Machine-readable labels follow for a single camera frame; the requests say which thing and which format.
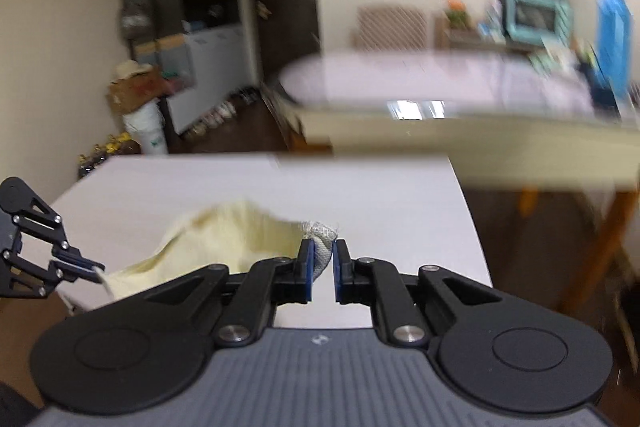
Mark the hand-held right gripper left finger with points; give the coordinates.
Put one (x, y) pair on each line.
(306, 269)

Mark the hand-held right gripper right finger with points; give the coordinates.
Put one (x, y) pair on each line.
(341, 272)

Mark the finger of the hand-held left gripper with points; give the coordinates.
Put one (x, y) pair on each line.
(75, 257)
(55, 273)

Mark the cream terry towel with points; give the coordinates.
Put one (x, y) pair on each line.
(225, 232)

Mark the row of yellow-capped bottles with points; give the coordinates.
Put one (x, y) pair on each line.
(102, 152)

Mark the white plastic bucket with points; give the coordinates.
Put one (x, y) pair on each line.
(147, 129)

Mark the cardboard box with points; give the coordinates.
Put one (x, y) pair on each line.
(135, 93)

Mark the row of shoes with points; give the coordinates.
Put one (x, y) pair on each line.
(220, 113)

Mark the straw hat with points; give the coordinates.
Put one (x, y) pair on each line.
(131, 69)

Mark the pile of coloured bags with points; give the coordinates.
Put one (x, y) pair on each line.
(177, 82)

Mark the glass-topped dining table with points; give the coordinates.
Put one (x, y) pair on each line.
(400, 74)

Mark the grey and white cabinet unit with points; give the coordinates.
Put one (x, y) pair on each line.
(210, 57)

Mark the hanging grey bag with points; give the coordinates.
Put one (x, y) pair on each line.
(134, 19)

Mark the quilted beige chair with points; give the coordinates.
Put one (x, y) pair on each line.
(392, 27)

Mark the dark wooden door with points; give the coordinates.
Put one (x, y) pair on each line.
(285, 7)

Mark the wooden sideboard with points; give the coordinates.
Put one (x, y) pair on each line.
(470, 39)

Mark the orange-lidded green jar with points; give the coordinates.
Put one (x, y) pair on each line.
(457, 16)

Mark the green tissue box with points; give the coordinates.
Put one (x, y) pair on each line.
(550, 57)

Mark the black container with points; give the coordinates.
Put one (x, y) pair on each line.
(600, 84)

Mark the teal toaster oven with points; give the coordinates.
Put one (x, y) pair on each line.
(537, 14)

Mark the blue flat box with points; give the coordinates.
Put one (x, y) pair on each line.
(614, 42)

